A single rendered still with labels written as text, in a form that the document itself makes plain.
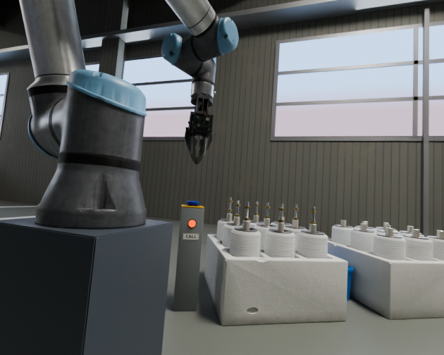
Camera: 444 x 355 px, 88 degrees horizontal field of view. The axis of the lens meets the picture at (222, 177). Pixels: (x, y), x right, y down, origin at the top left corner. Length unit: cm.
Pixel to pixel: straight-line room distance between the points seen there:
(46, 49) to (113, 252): 38
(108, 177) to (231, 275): 46
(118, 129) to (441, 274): 108
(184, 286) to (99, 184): 50
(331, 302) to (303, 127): 218
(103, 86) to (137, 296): 30
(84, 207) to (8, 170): 492
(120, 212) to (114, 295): 10
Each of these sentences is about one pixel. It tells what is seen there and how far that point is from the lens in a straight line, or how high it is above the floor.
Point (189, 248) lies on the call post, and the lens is 75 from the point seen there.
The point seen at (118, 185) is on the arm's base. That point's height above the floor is 36.
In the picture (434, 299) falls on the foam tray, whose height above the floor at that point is 6.
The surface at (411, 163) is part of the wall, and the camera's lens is 295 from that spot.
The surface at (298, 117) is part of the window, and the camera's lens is 282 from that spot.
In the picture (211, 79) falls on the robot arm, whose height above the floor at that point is 72.
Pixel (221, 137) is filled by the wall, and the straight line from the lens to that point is 290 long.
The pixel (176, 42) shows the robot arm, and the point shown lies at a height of 76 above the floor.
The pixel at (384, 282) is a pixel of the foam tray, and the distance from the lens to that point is 99.
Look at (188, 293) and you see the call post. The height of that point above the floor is 5.
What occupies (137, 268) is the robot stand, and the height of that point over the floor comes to 24.
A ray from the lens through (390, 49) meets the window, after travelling 326.
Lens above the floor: 36
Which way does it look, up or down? 4 degrees up
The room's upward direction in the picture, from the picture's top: 4 degrees clockwise
